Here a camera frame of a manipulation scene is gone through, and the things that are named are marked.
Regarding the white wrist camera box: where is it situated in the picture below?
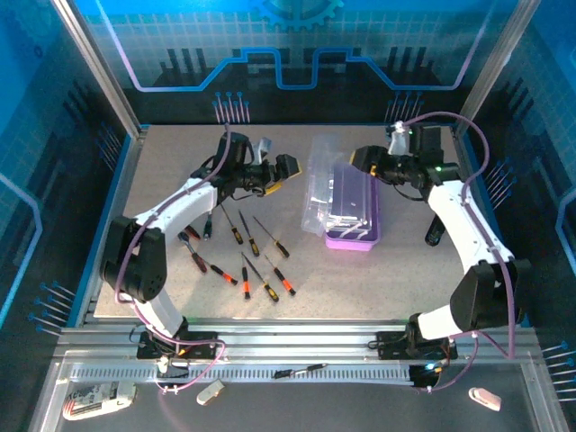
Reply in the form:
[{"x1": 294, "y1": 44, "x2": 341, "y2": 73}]
[
  {"x1": 250, "y1": 137, "x2": 274, "y2": 166},
  {"x1": 388, "y1": 121, "x2": 413, "y2": 155}
]

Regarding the white pink plastic clip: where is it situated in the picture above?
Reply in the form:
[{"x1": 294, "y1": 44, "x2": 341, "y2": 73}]
[{"x1": 467, "y1": 386, "x2": 503, "y2": 412}]

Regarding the aluminium table side rail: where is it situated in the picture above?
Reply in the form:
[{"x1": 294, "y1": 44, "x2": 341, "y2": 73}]
[
  {"x1": 76, "y1": 125, "x2": 150, "y2": 328},
  {"x1": 451, "y1": 125, "x2": 527, "y2": 328}
]

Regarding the black controller board with LEDs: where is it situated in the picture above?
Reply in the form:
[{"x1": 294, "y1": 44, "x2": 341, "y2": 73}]
[{"x1": 409, "y1": 362, "x2": 446, "y2": 391}]

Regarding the white labelled device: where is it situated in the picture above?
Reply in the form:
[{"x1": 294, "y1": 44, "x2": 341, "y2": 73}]
[{"x1": 61, "y1": 381, "x2": 139, "y2": 422}]

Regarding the short black yellow screwdriver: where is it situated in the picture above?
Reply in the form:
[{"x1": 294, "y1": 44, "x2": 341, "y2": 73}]
[{"x1": 219, "y1": 202, "x2": 245, "y2": 246}]

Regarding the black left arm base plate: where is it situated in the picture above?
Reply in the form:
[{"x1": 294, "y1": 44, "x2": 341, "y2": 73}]
[{"x1": 136, "y1": 329, "x2": 221, "y2": 361}]

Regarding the aluminium frame post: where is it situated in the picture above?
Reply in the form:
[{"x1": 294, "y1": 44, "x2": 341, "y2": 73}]
[
  {"x1": 48, "y1": 0, "x2": 148, "y2": 140},
  {"x1": 453, "y1": 0, "x2": 545, "y2": 136}
]

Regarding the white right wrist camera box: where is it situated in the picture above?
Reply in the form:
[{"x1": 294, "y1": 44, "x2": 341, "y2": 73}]
[{"x1": 388, "y1": 121, "x2": 413, "y2": 155}]

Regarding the orange black precision screwdriver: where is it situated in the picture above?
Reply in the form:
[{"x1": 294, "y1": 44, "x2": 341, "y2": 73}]
[
  {"x1": 197, "y1": 255, "x2": 239, "y2": 287},
  {"x1": 263, "y1": 254, "x2": 298, "y2": 298},
  {"x1": 240, "y1": 252, "x2": 252, "y2": 302}
]

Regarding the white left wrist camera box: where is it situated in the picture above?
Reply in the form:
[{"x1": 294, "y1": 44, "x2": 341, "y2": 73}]
[{"x1": 250, "y1": 137, "x2": 274, "y2": 166}]

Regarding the grey slotted cable duct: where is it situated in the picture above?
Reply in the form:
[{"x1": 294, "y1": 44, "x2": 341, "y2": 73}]
[{"x1": 69, "y1": 362, "x2": 418, "y2": 387}]

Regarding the black utility knife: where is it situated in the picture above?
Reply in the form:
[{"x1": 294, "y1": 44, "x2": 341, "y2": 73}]
[{"x1": 424, "y1": 214, "x2": 447, "y2": 248}]

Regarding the aluminium mounting rail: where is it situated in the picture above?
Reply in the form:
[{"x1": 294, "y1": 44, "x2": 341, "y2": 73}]
[{"x1": 56, "y1": 316, "x2": 541, "y2": 361}]

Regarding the long black yellow screwdriver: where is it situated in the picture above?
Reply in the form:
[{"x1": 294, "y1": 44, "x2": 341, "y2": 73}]
[{"x1": 252, "y1": 215, "x2": 292, "y2": 259}]

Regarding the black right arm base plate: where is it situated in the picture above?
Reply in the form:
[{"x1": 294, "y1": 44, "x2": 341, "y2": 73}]
[{"x1": 375, "y1": 330, "x2": 459, "y2": 361}]

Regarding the purple toolbox with clear lid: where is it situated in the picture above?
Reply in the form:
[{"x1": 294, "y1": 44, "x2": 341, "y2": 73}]
[{"x1": 300, "y1": 133, "x2": 383, "y2": 252}]

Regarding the black screwdriver on rail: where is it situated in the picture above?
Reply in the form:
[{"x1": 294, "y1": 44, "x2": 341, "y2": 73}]
[{"x1": 273, "y1": 362, "x2": 329, "y2": 380}]

